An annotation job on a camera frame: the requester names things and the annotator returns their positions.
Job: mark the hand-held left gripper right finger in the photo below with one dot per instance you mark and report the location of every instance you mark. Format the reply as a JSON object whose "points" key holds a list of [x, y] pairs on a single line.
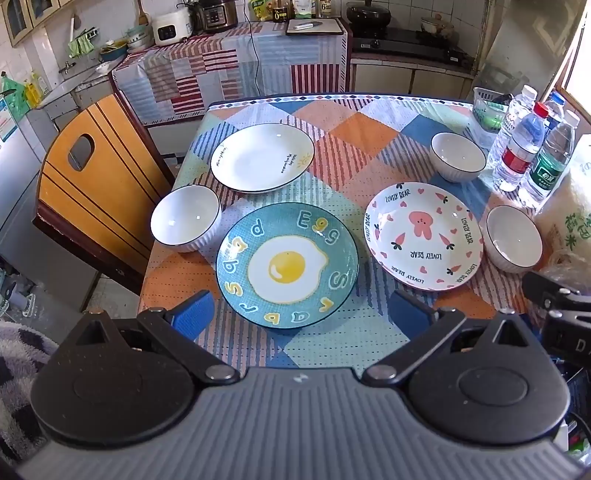
{"points": [[408, 314]]}

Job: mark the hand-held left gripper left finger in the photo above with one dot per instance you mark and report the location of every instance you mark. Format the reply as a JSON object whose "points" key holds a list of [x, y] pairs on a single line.
{"points": [[196, 314]]}

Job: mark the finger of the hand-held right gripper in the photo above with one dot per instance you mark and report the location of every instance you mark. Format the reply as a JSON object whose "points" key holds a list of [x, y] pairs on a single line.
{"points": [[549, 286]]}

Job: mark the white bowl black rim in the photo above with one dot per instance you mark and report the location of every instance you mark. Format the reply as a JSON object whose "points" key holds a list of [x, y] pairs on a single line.
{"points": [[457, 154], [512, 240], [184, 221]]}

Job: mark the pink bunny print plate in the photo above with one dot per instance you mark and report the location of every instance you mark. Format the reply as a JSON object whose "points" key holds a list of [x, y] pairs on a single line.
{"points": [[422, 235]]}

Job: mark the blue fried egg plate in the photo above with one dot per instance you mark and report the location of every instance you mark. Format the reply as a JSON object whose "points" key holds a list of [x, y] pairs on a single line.
{"points": [[286, 267]]}

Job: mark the white plate with sun print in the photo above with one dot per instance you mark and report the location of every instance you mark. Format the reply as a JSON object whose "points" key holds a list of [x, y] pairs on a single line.
{"points": [[261, 159]]}

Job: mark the stack of kitchen bowls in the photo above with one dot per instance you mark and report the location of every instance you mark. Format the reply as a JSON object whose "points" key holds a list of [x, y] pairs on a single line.
{"points": [[138, 39]]}

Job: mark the crumpled clear plastic bag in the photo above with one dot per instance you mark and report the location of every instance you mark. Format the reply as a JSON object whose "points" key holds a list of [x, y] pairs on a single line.
{"points": [[570, 267]]}

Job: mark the white rice bag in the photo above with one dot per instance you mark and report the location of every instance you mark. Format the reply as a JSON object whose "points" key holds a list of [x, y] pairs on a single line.
{"points": [[572, 217]]}

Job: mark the green label water bottle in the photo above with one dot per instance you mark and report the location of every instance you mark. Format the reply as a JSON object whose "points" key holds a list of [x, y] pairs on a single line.
{"points": [[549, 168]]}

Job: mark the red label water bottle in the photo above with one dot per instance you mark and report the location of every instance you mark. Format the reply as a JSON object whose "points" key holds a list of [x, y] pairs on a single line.
{"points": [[519, 159]]}

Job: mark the wooden chair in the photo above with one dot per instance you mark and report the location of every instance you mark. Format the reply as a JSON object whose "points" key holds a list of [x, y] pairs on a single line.
{"points": [[106, 184]]}

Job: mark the clear water bottle white cap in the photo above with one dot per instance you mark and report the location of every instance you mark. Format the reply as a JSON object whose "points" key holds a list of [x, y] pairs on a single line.
{"points": [[512, 120]]}

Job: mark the checkered tablecloth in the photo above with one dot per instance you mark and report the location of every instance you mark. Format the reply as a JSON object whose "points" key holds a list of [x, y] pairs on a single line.
{"points": [[346, 152]]}

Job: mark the blue cap water bottle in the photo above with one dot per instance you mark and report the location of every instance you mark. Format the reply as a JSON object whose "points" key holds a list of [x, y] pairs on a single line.
{"points": [[556, 108]]}

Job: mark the green plastic basket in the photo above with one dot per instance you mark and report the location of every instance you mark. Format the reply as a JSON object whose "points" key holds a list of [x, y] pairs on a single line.
{"points": [[485, 117]]}

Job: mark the grey shaggy rug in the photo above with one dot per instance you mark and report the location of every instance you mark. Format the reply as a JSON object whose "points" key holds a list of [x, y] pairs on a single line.
{"points": [[18, 378]]}

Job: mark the silver fridge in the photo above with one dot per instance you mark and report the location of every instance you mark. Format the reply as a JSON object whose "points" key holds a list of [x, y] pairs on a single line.
{"points": [[18, 194]]}

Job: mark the stove base cabinet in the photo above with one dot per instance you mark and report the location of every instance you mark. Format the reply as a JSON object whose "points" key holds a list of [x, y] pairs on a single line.
{"points": [[406, 81]]}

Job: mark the striped patchwork counter cloth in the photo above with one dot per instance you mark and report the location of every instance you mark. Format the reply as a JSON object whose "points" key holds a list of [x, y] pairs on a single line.
{"points": [[194, 78]]}

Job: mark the kitchen sink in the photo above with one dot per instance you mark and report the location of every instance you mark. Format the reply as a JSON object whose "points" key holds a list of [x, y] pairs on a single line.
{"points": [[78, 85]]}

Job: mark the black gas stove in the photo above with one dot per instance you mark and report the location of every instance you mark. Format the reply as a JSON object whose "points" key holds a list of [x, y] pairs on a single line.
{"points": [[406, 46]]}

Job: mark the blue bowl with utensils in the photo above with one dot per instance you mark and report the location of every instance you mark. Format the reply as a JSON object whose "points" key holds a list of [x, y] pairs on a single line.
{"points": [[113, 51]]}

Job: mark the yellow detergent bottle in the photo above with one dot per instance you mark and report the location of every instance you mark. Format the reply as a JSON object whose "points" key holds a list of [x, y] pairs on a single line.
{"points": [[36, 90]]}

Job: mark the metal faucet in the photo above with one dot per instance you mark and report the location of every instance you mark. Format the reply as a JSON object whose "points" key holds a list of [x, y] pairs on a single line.
{"points": [[68, 67]]}

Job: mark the white cooking pot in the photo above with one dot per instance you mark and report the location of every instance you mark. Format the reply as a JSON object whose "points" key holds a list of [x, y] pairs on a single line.
{"points": [[436, 26]]}

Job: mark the green plastic bag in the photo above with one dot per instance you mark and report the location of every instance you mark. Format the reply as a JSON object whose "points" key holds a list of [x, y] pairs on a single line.
{"points": [[14, 97]]}

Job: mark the white rice cooker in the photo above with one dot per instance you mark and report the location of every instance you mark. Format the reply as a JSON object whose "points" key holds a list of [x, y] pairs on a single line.
{"points": [[171, 26]]}

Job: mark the green cloth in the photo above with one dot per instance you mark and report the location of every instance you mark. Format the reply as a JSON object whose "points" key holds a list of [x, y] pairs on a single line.
{"points": [[82, 46]]}

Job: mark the grey cutting board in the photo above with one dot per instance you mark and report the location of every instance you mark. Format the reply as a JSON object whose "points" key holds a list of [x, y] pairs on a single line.
{"points": [[323, 28]]}

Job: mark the black wok with lid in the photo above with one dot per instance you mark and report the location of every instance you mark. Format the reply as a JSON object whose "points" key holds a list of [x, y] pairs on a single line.
{"points": [[368, 18]]}

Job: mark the black pressure cooker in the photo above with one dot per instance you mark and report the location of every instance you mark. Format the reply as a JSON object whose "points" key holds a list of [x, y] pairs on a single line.
{"points": [[217, 16]]}

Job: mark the wooden spatula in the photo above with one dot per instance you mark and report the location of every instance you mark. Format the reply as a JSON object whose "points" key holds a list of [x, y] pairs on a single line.
{"points": [[142, 16]]}

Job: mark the kitchen knife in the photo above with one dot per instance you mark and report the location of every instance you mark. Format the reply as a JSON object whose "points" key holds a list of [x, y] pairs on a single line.
{"points": [[307, 25]]}

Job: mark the yellow oil bottle green label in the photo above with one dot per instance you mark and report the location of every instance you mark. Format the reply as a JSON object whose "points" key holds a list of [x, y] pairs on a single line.
{"points": [[259, 10]]}

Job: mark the dark sauce bottle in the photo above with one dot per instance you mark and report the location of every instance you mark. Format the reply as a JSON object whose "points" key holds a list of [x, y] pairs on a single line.
{"points": [[280, 11]]}

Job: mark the clear oil bottle green label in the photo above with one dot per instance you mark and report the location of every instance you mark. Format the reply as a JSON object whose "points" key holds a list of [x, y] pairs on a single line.
{"points": [[304, 6]]}

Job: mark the wooden wall cabinet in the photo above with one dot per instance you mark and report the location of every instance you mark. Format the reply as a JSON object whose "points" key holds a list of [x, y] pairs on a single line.
{"points": [[27, 18]]}

